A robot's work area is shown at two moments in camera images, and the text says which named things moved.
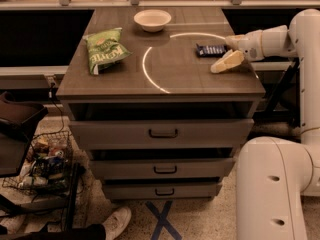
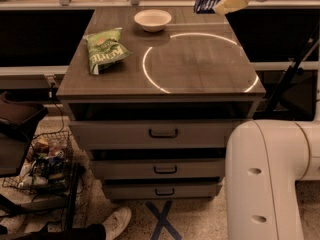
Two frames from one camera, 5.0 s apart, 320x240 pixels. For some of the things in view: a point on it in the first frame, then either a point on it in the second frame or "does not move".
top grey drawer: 161,133 does not move
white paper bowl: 152,20 does not move
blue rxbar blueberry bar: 218,50 → 203,5
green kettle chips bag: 105,49 does not move
